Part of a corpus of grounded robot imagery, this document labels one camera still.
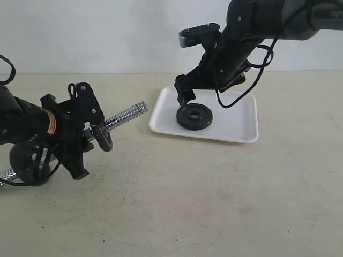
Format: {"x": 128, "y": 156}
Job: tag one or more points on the black weight plate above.
{"x": 26, "y": 159}
{"x": 194, "y": 116}
{"x": 103, "y": 138}

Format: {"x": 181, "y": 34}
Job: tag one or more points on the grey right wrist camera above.
{"x": 206, "y": 35}

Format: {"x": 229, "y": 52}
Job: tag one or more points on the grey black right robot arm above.
{"x": 252, "y": 30}

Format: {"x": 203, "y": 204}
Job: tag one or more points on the chrome threaded dumbbell bar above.
{"x": 111, "y": 123}

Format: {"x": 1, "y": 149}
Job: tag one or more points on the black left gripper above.
{"x": 71, "y": 139}

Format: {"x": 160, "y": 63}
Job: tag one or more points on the white plastic tray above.
{"x": 238, "y": 124}

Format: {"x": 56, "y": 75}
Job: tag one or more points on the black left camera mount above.
{"x": 84, "y": 105}

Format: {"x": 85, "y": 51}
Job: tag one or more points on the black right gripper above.
{"x": 201, "y": 77}

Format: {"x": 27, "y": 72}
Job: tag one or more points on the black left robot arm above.
{"x": 49, "y": 130}

